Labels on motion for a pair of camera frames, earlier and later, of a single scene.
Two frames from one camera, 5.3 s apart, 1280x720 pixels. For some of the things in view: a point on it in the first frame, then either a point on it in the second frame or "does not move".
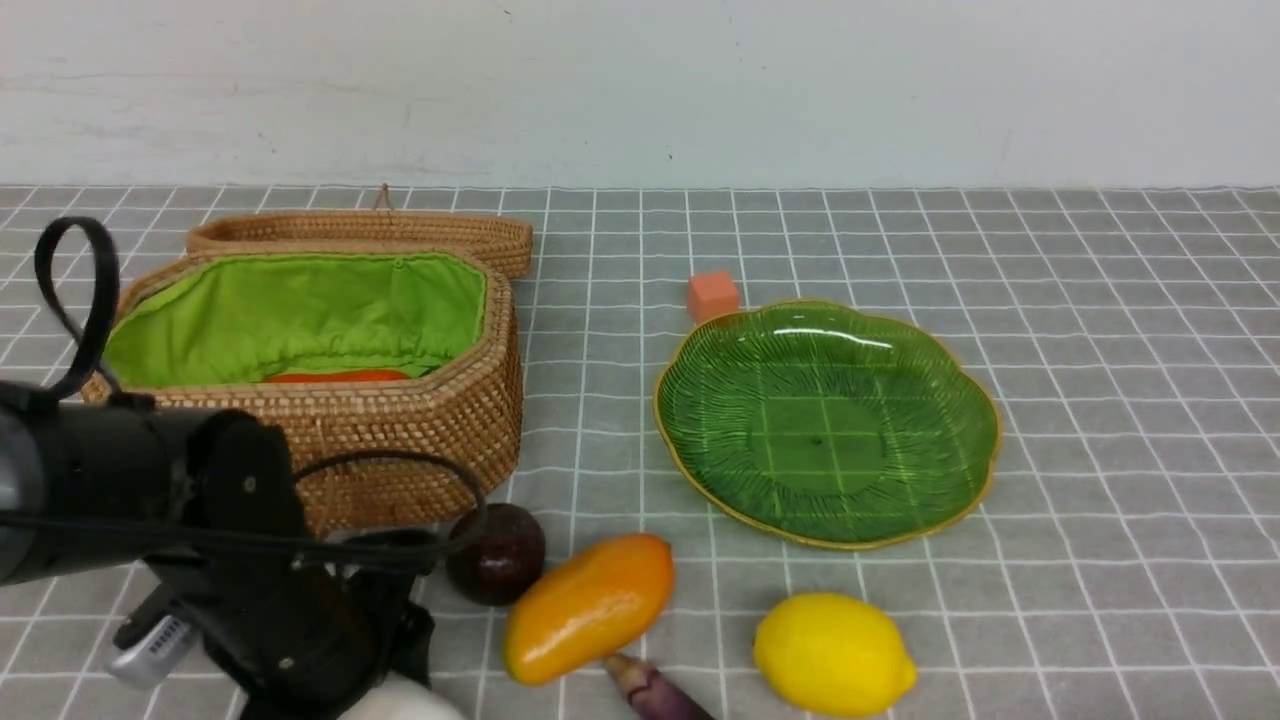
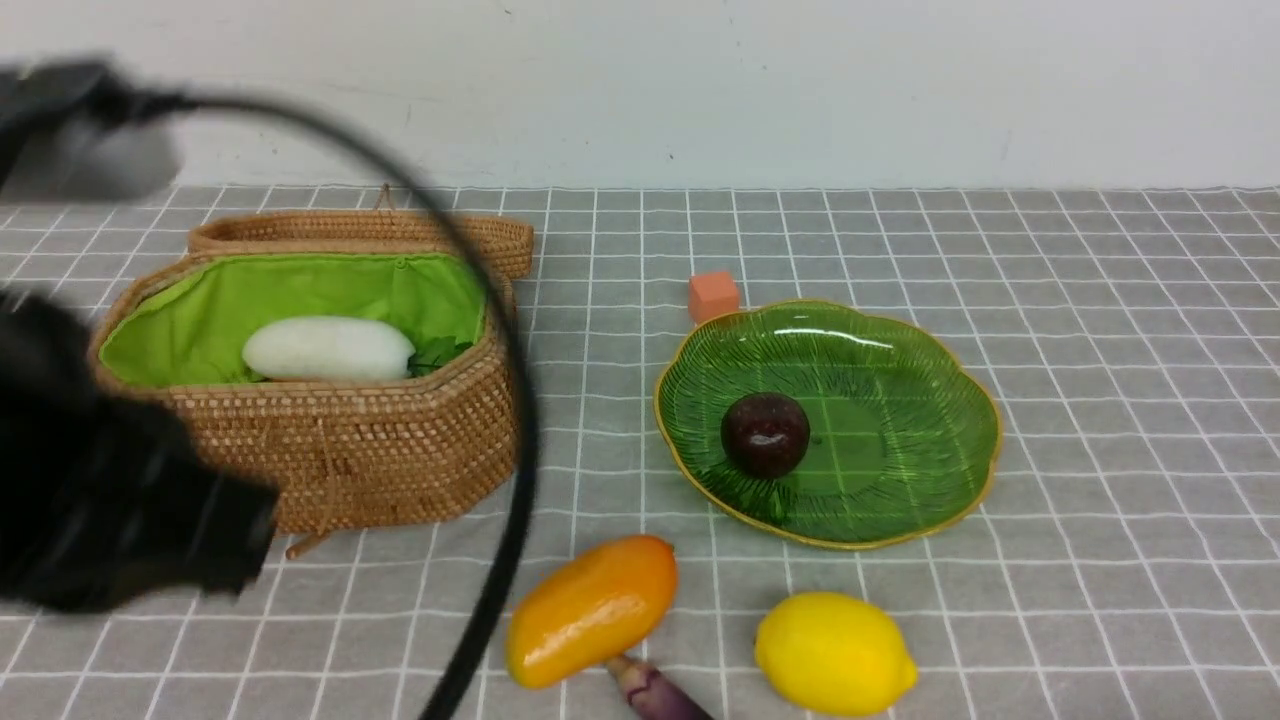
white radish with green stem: [399, 697] -> [328, 350]
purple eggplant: [654, 694] does not move
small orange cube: [711, 294] does not move
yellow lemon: [831, 656] does not move
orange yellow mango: [586, 606] does not move
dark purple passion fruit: [495, 551] -> [764, 434]
